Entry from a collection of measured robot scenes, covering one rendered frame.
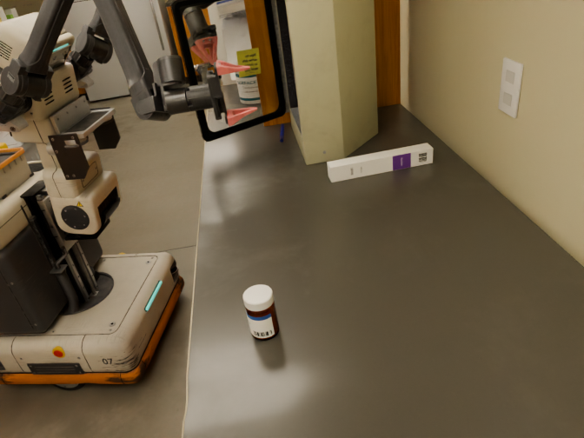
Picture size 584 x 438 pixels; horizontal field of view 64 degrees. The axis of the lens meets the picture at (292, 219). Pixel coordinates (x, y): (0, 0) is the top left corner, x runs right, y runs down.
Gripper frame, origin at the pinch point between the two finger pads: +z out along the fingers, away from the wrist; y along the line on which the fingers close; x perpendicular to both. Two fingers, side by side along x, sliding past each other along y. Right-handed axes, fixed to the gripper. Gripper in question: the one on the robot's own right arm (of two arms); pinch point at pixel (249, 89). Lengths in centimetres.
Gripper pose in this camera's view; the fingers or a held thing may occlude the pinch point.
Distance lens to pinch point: 113.8
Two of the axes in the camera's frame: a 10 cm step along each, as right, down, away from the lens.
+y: -1.3, -8.4, -5.2
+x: -1.3, -5.1, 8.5
